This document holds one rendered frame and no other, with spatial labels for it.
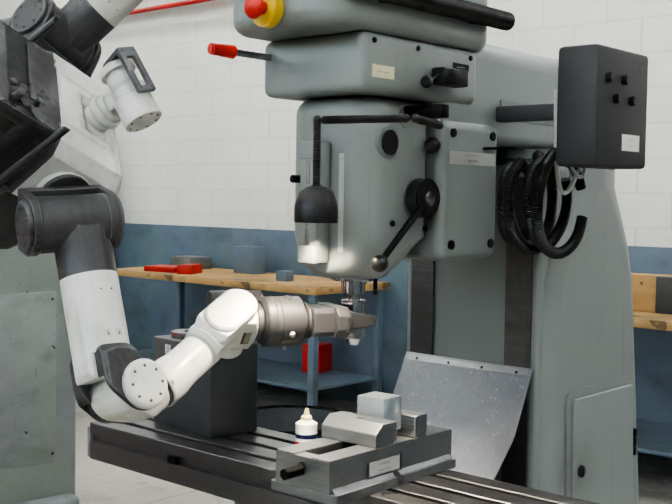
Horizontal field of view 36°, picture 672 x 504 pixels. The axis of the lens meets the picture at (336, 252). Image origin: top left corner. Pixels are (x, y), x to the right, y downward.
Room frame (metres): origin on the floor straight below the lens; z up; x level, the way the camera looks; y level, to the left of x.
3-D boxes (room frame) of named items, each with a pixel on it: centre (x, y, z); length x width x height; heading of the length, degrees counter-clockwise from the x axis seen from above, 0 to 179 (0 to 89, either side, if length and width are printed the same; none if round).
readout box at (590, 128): (1.90, -0.48, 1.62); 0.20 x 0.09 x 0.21; 138
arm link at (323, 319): (1.86, 0.05, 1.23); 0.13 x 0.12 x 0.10; 23
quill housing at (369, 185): (1.90, -0.04, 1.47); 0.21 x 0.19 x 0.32; 48
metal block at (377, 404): (1.86, -0.08, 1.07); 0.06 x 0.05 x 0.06; 49
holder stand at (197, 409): (2.22, 0.28, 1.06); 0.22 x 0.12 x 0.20; 41
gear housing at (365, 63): (1.93, -0.06, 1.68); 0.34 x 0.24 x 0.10; 138
